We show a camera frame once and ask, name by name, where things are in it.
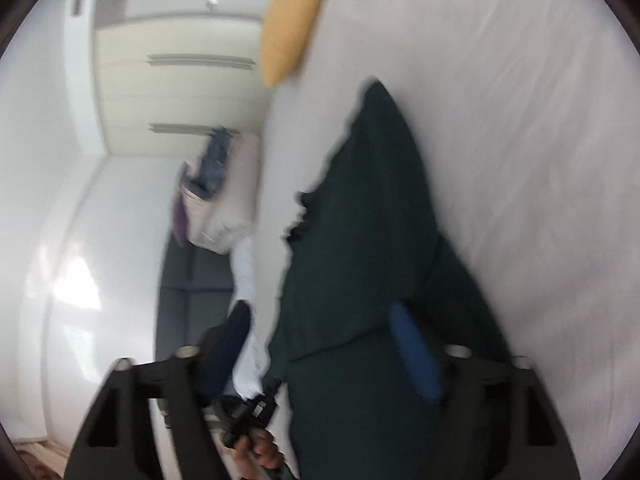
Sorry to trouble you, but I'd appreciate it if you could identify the white bed sheet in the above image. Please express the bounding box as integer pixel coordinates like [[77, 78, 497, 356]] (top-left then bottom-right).
[[257, 0, 636, 480]]

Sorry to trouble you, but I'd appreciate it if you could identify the yellow pillow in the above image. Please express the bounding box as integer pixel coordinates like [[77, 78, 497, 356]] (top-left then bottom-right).
[[259, 0, 329, 89]]

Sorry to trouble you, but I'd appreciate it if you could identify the purple cloth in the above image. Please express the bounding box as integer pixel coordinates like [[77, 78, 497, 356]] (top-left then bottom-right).
[[171, 194, 192, 247]]

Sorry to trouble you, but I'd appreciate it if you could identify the cream wardrobe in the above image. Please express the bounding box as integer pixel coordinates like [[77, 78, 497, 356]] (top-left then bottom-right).
[[94, 0, 273, 157]]

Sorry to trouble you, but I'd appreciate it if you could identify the dark grey bed frame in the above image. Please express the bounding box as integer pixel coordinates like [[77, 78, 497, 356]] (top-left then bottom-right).
[[154, 237, 238, 403]]

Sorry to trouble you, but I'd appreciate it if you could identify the dark green garment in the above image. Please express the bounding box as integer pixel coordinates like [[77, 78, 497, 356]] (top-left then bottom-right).
[[269, 80, 513, 480]]

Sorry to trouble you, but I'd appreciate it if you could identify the blue denim cloth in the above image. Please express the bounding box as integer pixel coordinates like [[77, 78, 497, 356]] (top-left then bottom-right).
[[197, 127, 238, 198]]

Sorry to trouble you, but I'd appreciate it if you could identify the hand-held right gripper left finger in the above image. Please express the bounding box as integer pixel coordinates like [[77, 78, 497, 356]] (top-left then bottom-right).
[[65, 302, 251, 480]]

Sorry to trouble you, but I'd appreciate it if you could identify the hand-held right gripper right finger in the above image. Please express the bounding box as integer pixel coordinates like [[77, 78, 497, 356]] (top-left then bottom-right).
[[389, 302, 581, 480]]

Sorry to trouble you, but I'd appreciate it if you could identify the person's left hand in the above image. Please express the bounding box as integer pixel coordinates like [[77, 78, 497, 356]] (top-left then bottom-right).
[[234, 427, 288, 476]]

